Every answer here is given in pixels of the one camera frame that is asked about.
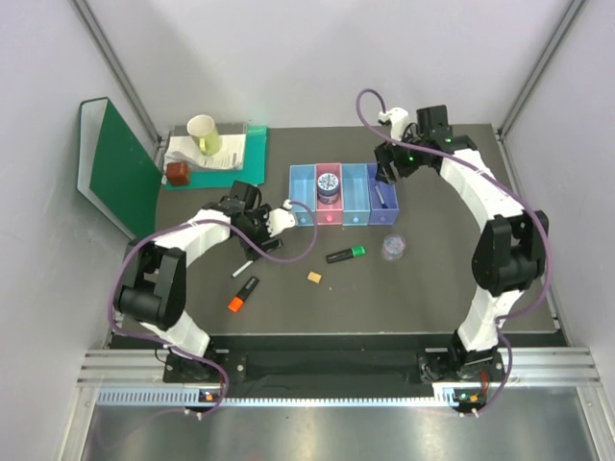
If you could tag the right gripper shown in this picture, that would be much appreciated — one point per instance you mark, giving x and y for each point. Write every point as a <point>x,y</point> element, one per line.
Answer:
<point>386,154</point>

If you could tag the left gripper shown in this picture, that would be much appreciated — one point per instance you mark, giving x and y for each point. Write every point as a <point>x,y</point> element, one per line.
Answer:
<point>273,244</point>

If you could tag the white black marker pen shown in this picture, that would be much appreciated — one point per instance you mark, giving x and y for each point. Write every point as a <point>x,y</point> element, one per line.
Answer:
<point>241,269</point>

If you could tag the white blue marker pen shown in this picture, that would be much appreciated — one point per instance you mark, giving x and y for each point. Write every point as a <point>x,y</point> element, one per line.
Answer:
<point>380,197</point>

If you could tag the orange black highlighter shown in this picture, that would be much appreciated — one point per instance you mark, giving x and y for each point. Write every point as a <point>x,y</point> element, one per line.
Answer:
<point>243,294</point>

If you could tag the pink drawer box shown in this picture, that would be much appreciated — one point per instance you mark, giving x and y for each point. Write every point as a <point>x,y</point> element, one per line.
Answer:
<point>329,214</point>

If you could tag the blue round lidded jar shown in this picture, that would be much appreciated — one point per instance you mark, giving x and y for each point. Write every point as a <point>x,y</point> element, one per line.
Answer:
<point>328,188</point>

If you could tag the purple drawer box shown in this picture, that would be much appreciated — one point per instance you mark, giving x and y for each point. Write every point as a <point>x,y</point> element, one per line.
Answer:
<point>378,215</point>

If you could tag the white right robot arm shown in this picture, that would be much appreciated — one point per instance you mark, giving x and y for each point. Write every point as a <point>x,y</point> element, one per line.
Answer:
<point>510,254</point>

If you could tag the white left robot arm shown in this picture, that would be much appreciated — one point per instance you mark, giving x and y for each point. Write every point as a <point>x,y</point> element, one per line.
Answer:
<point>151,289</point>

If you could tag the small tan eraser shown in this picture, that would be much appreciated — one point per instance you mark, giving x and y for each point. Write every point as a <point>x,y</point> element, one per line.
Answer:
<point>314,277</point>

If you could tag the teal green notebook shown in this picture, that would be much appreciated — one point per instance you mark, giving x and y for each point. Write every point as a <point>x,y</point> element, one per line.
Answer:
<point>245,161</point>

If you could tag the clear plastic pin jar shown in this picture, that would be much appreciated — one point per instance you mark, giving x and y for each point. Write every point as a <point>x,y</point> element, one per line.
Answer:
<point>393,247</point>

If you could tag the green black highlighter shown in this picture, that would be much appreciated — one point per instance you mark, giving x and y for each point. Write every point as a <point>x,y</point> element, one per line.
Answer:
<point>346,254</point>

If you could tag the dark red cube box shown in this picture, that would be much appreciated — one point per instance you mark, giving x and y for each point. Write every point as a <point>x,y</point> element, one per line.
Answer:
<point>178,173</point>

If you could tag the cream yellow mug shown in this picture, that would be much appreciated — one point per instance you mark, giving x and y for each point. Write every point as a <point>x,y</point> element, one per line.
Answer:
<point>203,131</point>

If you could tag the green binder folder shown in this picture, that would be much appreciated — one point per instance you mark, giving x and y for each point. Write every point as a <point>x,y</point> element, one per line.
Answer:
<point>115,173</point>

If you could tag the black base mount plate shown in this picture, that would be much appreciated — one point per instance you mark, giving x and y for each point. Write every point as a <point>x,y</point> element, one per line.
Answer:
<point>301,369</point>

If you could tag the grey slotted cable duct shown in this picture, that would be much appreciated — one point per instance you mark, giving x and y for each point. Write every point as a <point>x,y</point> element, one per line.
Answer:
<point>195,396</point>

